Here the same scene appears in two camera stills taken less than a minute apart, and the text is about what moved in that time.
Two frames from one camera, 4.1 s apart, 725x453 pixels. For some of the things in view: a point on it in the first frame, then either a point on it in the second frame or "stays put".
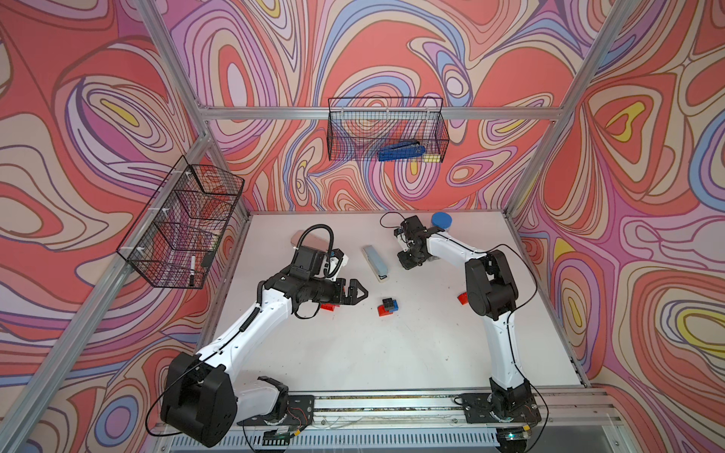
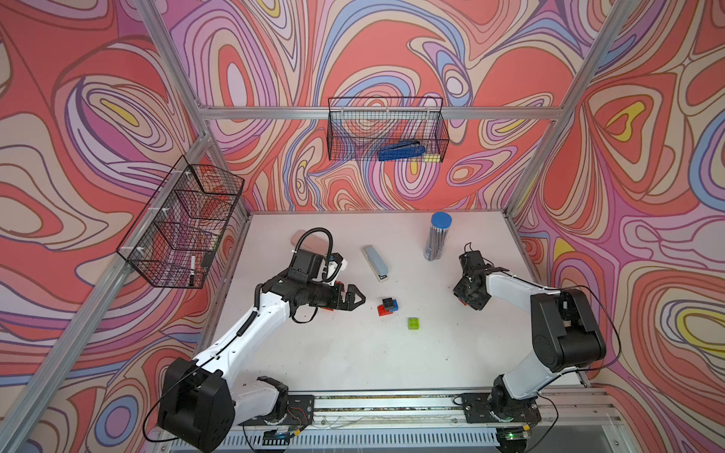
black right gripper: x=408 y=264 to x=458 y=292
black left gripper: x=340 y=292 stays put
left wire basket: x=174 y=242 stays put
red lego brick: x=381 y=311 stays put
